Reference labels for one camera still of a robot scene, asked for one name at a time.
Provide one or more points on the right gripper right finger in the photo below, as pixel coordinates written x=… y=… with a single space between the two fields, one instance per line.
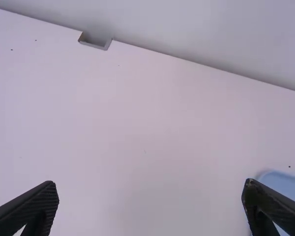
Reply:
x=255 y=196

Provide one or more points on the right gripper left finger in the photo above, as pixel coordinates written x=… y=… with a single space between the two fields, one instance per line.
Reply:
x=39 y=201

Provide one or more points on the blue mat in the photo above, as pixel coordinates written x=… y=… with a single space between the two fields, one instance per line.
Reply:
x=280 y=179

